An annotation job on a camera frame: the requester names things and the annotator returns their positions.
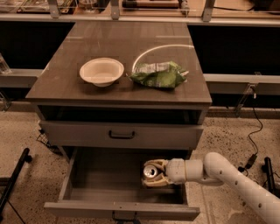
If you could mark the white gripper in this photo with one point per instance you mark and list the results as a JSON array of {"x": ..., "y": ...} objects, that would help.
[{"x": 176, "y": 171}]

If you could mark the orange drink can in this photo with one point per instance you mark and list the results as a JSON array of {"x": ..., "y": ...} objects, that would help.
[{"x": 150, "y": 171}]

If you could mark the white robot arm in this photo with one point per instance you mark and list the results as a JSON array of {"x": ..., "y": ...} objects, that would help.
[{"x": 214, "y": 169}]

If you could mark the open middle drawer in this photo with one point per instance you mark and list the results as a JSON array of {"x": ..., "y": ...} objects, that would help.
[{"x": 106, "y": 183}]

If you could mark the closed upper drawer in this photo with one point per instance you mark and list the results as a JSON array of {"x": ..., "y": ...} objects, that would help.
[{"x": 122, "y": 135}]

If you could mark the grey drawer cabinet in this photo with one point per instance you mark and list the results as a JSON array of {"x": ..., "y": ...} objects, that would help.
[{"x": 60, "y": 94}]

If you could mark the green chip bag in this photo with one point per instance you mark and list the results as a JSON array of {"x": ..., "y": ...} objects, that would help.
[{"x": 159, "y": 75}]

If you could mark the black right stand leg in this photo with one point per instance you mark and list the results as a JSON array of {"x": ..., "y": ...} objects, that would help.
[{"x": 267, "y": 169}]

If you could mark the black stand leg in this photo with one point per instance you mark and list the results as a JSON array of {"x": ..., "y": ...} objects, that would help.
[
  {"x": 8, "y": 183},
  {"x": 267, "y": 169}
]

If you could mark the white bowl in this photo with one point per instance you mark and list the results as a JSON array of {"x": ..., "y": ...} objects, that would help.
[{"x": 102, "y": 72}]

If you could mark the black left stand leg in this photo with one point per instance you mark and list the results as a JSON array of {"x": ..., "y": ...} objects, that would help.
[{"x": 8, "y": 183}]

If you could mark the black wire basket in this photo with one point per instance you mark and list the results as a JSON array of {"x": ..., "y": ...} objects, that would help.
[{"x": 42, "y": 138}]

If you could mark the metal window rail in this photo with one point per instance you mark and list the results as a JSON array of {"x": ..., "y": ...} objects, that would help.
[{"x": 263, "y": 13}]

